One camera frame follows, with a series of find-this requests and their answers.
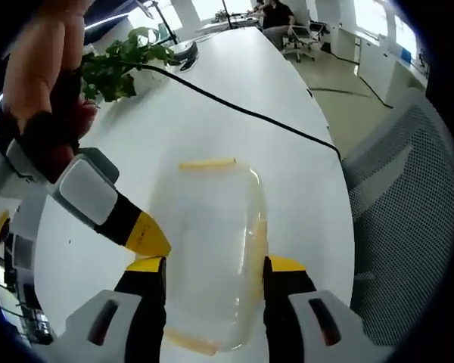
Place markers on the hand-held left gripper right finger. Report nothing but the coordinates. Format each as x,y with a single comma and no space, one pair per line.
287,325

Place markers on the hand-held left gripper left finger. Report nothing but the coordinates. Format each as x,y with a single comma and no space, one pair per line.
136,321

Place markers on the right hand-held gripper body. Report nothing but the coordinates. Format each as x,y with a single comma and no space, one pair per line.
4,189

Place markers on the clear plastic box yellow buckles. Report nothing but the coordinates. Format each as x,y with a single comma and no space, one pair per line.
204,234

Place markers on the person's right hand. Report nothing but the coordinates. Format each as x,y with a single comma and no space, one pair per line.
49,143

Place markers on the green potted plant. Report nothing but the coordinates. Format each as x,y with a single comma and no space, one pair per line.
113,64

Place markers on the grey round desk device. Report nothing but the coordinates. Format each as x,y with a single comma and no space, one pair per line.
185,51

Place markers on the black stand pole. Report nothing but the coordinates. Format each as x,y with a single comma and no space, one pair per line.
169,22

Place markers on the grey office chair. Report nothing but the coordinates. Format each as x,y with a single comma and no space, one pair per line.
401,211

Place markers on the white office chair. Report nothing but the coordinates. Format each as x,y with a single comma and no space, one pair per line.
300,36

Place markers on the white cabinet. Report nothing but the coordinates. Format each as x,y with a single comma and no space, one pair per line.
378,64

